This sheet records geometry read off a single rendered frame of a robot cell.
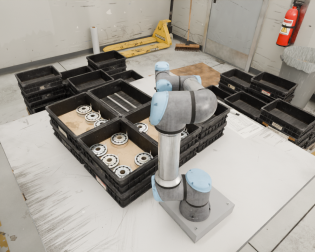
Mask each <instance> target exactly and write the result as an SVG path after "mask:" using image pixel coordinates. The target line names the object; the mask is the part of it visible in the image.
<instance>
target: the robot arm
mask: <svg viewBox="0 0 315 252"><path fill-rule="evenodd" d="M154 70H155V86H156V87H154V90H156V93H154V94H153V96H152V100H151V108H150V124H151V125H154V128H155V129H156V131H158V170H157V171H156V173H155V175H153V176H152V177H151V184H152V192H153V197H154V199H155V200H156V201H157V202H167V201H180V204H179V210H180V213H181V214H182V216H183V217H184V218H185V219H187V220H189V221H191V222H202V221H204V220H206V219H207V218H208V217H209V215H210V212H211V205H210V202H209V197H210V192H211V189H212V179H211V177H210V175H209V174H208V173H207V172H205V171H204V170H202V169H199V168H192V169H190V170H188V171H187V173H186V174H181V173H180V172H179V158H180V143H181V133H182V132H183V131H184V130H185V128H186V124H198V123H201V122H204V121H206V120H207V119H209V118H210V117H211V116H212V115H213V114H214V113H215V111H216V109H217V105H218V101H217V97H216V95H215V94H214V93H213V92H212V91H211V90H209V89H207V88H204V87H203V86H202V81H201V77H200V76H199V75H178V76H170V68H169V64H168V63H167V62H165V61H159V62H157V63H156V64H155V69H154Z"/></svg>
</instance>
